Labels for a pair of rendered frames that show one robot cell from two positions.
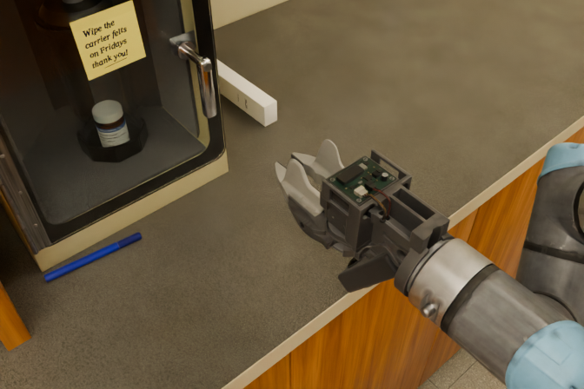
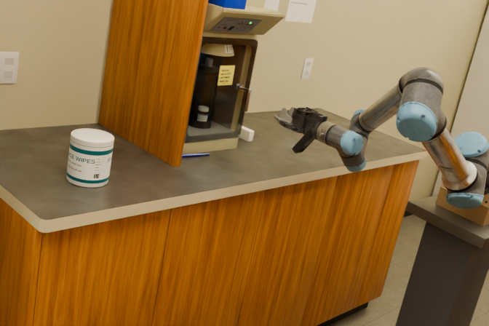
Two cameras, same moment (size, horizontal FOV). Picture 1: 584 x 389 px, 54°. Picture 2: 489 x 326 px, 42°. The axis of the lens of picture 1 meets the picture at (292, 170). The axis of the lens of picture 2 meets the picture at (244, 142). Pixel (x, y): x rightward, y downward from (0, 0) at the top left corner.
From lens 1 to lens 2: 1.83 m
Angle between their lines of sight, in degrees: 28
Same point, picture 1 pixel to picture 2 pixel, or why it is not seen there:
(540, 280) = not seen: hidden behind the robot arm
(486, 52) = not seen: hidden behind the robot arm
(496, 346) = (338, 134)
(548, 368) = (349, 136)
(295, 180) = (282, 115)
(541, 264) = not seen: hidden behind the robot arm
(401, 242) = (314, 121)
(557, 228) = (354, 126)
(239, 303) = (250, 172)
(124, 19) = (231, 70)
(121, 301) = (208, 164)
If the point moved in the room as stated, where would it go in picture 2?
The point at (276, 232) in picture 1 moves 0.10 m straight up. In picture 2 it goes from (260, 162) to (265, 137)
